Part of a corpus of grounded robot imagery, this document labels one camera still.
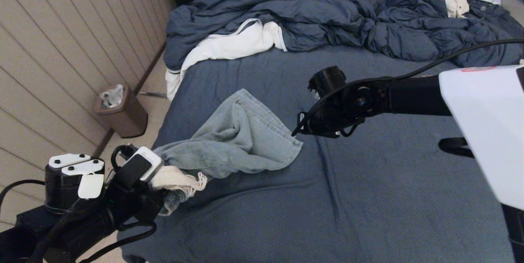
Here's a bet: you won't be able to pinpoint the blue denim shirt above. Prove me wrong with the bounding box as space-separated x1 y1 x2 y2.
467 0 524 46

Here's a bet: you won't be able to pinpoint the light blue denim shorts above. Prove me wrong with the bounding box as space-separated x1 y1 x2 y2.
151 88 305 217

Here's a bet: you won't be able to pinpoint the crumpled dark blue duvet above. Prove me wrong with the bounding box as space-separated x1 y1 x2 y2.
164 0 524 76

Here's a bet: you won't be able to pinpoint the white garment with dark trim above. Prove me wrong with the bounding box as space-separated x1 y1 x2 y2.
165 18 287 102

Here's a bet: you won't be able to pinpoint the white plastic bin bag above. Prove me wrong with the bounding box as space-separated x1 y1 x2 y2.
99 84 125 109

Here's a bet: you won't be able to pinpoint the brown trash bin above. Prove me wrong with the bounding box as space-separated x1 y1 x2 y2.
93 84 149 139

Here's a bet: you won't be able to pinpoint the blue bed sheet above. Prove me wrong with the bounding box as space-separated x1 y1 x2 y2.
117 44 524 263

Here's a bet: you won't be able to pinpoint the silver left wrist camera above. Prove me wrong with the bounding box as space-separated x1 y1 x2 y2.
116 146 163 190

